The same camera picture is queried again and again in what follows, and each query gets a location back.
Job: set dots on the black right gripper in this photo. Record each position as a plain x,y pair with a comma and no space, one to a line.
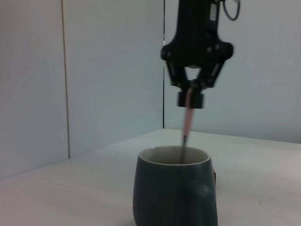
197,35

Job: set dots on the grey ceramic mug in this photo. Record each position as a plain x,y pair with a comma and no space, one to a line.
164,193

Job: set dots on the white side backdrop panel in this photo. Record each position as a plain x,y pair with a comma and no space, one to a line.
263,82

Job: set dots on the wide white backdrop panel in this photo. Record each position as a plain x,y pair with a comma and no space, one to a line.
113,70

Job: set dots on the reddish brown wooden block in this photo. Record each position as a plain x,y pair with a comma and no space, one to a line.
215,176

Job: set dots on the narrow white backdrop panel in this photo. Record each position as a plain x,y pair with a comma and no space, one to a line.
30,82

